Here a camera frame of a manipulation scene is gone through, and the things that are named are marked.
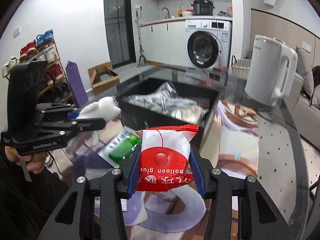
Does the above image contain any black cardboard box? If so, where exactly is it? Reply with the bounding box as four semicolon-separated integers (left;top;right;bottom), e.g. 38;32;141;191
116;78;220;150

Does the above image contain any white electric kettle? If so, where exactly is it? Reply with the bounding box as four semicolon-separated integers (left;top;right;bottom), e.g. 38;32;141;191
245;35;298;107

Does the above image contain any grey sofa cushion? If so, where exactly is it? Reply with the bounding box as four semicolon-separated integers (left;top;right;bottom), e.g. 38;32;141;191
295;47;314;98

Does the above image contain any red balloon glue packet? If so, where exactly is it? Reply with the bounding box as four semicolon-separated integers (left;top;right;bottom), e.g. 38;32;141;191
136;124;199;192

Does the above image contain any bagged white rope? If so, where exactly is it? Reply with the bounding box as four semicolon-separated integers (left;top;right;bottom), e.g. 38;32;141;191
126;81;208;126

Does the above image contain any brown cardboard box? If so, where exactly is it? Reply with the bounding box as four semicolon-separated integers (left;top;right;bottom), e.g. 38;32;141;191
87;61;120;96

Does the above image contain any wicker basket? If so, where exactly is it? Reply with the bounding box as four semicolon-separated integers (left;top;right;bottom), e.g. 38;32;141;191
231;55;251;80

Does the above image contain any white washing machine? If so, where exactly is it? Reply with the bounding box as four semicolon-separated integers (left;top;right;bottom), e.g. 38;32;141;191
185;19;232;72

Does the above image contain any green medicine sachet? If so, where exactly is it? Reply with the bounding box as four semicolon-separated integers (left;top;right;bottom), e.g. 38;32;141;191
98;130;142;168

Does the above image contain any purple yoga mat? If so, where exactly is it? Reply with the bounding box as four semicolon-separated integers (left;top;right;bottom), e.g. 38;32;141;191
66;61;88;107

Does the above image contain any wooden shoe rack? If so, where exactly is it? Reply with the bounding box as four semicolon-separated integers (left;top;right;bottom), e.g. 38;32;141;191
2;29;78;107

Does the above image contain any floor mop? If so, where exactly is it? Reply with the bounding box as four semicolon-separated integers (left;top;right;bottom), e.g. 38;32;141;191
135;11;147;67

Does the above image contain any person's left hand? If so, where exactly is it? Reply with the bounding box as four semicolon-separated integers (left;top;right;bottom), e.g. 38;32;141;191
5;146;47;174

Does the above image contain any black rice cooker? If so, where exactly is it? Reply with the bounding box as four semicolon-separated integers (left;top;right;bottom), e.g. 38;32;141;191
191;0;214;16

